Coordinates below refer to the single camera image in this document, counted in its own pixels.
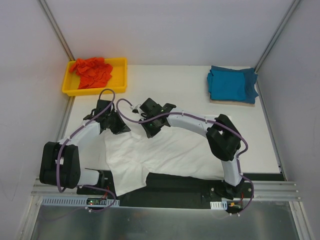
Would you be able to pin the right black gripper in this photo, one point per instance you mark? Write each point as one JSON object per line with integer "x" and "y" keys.
{"x": 148, "y": 127}

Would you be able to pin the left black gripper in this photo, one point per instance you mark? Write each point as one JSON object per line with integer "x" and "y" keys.
{"x": 118, "y": 123}

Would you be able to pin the white t shirt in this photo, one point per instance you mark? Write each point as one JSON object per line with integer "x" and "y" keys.
{"x": 131, "y": 156}

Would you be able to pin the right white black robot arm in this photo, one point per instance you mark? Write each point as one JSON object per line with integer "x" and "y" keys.
{"x": 223, "y": 138}

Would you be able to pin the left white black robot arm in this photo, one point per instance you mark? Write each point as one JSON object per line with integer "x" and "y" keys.
{"x": 61, "y": 160}

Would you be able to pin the folded blue t shirt stack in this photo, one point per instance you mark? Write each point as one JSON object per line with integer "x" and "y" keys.
{"x": 225, "y": 84}

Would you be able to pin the yellow plastic bin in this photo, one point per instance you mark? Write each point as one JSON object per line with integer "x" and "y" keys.
{"x": 118, "y": 82}

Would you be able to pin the orange t shirt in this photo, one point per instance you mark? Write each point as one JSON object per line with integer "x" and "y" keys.
{"x": 93, "y": 72}

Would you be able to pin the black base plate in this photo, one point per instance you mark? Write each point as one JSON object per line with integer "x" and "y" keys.
{"x": 170, "y": 191}

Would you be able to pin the left grey cable duct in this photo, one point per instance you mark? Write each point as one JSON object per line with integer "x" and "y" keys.
{"x": 79, "y": 202}

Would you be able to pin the grey cable duct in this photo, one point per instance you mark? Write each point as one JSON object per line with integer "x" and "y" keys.
{"x": 79, "y": 202}
{"x": 218, "y": 205}

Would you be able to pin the left aluminium frame post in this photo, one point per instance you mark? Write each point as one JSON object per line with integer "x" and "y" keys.
{"x": 56, "y": 29}

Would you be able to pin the aluminium frame post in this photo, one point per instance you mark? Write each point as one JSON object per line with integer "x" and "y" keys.
{"x": 277, "y": 33}
{"x": 56, "y": 29}

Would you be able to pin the right grey cable duct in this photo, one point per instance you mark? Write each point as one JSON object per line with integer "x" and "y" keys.
{"x": 218, "y": 205}

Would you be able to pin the front aluminium rail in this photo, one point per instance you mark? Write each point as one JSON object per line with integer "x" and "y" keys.
{"x": 265, "y": 187}

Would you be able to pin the right aluminium frame post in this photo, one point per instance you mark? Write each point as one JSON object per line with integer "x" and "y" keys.
{"x": 277, "y": 33}

